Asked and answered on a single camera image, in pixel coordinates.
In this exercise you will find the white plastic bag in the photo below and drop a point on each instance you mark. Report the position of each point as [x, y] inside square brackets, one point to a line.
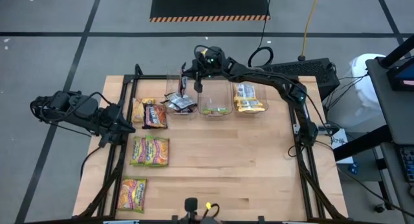
[363, 85]

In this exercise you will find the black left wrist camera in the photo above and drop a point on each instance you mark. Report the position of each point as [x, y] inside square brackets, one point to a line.
[105, 141]

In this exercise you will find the white paper sheet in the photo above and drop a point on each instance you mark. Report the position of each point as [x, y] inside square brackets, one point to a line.
[343, 141]

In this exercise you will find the black diagonal stand beam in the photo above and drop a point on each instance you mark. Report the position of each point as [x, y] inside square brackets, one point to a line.
[399, 49]

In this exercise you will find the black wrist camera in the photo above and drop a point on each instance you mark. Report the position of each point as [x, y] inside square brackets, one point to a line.
[198, 86]
[105, 141]

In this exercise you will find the black caster wheel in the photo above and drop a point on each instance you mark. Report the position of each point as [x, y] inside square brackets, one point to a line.
[379, 208]

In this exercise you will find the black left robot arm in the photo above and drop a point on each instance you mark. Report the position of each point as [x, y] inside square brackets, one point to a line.
[77, 107]

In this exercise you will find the green Maruchan noodle packet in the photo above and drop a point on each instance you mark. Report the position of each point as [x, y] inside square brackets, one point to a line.
[137, 152]
[131, 195]
[158, 152]
[215, 111]

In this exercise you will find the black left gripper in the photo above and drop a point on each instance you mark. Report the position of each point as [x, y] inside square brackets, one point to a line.
[111, 123]

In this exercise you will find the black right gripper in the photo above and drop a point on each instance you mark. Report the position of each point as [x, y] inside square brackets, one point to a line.
[210, 62]

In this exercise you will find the black desk crossbar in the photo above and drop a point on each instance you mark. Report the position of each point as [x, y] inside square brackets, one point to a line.
[362, 144]

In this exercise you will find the black monitor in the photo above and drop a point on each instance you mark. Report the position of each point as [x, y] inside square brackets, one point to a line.
[404, 75]

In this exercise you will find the grey desk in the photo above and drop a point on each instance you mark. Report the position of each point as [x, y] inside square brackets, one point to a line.
[401, 104]

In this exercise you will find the black keyboard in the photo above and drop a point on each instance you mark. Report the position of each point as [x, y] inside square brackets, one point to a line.
[408, 162]

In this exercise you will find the small blue object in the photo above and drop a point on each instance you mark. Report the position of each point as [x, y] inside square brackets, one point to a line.
[353, 168]

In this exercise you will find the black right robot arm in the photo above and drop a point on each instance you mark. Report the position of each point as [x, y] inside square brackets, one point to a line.
[265, 76]

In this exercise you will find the black hazard-striped floor mat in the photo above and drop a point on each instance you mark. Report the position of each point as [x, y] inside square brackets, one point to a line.
[207, 5]

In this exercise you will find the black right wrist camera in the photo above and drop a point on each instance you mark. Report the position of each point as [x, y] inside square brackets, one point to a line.
[198, 86]

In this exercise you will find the black metal table frame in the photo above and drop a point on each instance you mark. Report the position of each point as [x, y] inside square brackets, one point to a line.
[152, 77]

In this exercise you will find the clear plastic bin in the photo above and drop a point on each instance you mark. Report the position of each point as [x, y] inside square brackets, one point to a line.
[262, 91]
[215, 94]
[174, 85]

